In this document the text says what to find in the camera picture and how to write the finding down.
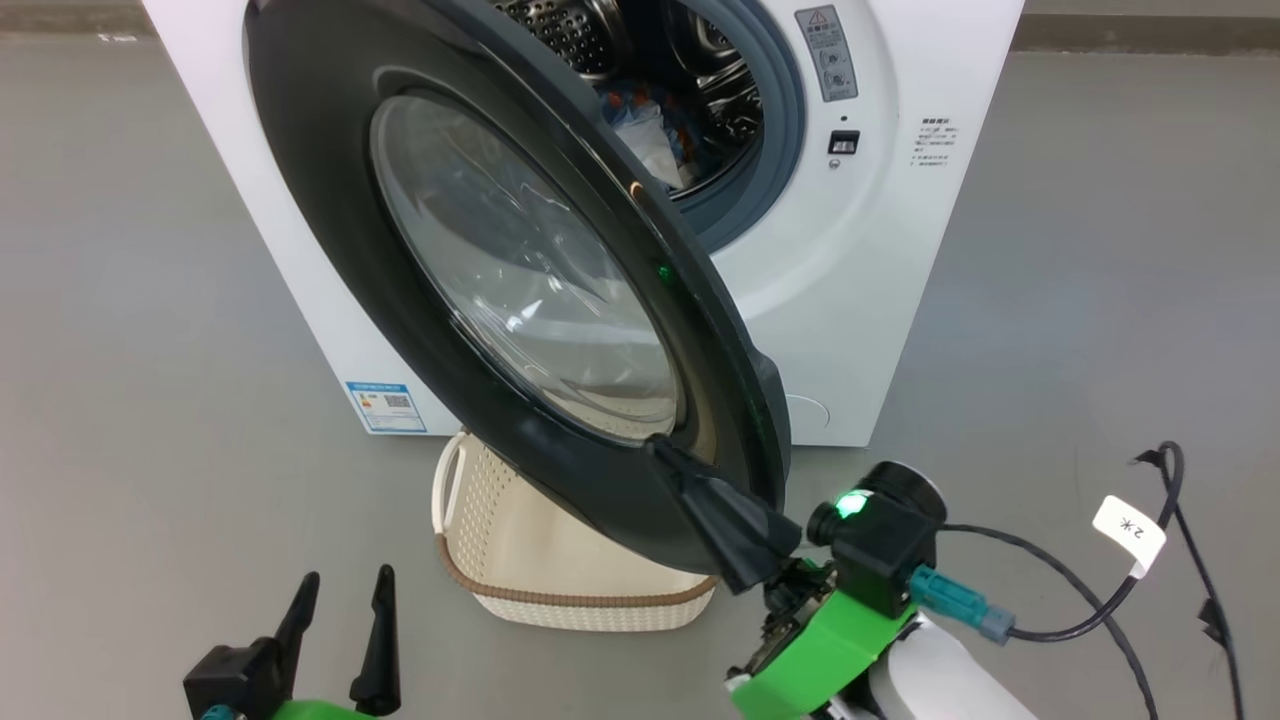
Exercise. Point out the grey rubber door gasket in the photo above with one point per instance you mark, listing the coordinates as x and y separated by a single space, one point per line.
785 130

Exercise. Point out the blue energy label sticker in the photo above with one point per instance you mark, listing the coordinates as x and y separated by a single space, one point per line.
385 407

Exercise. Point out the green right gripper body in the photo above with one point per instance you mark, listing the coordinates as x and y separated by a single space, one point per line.
820 650

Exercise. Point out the steel washer drum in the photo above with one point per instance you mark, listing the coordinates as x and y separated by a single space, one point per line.
580 35

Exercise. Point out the cream perforated laundry basket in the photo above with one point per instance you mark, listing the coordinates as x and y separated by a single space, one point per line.
540 560

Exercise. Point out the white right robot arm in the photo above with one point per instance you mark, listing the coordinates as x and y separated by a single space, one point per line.
950 680

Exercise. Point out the black door latch socket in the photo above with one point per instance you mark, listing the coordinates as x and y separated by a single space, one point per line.
843 142

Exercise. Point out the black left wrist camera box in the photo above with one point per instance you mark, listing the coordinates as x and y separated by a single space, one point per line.
235 680

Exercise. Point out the white washing machine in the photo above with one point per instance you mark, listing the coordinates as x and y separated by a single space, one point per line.
880 300

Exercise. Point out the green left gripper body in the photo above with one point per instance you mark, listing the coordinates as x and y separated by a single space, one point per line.
320 712

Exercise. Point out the grey warning sticker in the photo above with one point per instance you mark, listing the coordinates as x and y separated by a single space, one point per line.
828 55

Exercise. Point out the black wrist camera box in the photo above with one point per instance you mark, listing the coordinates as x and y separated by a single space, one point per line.
885 560
235 680

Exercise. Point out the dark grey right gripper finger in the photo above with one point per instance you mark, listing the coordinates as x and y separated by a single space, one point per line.
735 530

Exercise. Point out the black round glass washer door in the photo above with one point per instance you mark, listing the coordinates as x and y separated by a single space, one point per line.
330 230

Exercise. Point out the blue cartoon print garment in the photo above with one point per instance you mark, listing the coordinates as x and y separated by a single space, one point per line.
650 135

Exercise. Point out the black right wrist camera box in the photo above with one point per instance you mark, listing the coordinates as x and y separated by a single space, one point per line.
885 560

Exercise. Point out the black right wrist cylinder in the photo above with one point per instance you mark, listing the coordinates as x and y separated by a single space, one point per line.
915 485

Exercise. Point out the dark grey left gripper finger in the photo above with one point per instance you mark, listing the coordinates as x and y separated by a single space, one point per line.
380 660
297 630

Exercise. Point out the round white filter cover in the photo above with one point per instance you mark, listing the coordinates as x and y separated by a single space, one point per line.
812 412

